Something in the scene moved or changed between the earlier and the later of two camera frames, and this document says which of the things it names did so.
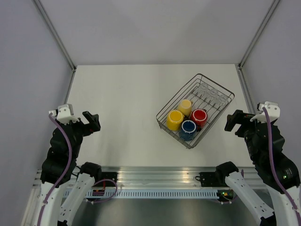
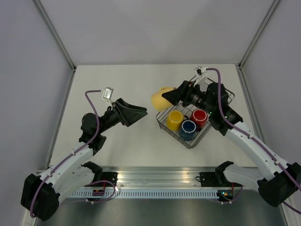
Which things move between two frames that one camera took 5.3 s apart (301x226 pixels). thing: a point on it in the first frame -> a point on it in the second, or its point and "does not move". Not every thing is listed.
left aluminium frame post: [55, 32] does not move
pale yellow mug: [186, 107] -> [158, 102]
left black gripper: [93, 125] -> [136, 112]
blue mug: [187, 132] does not move
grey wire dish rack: [192, 113] does not move
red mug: [200, 116] does not move
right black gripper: [238, 117] -> [183, 93]
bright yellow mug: [174, 119] does not move
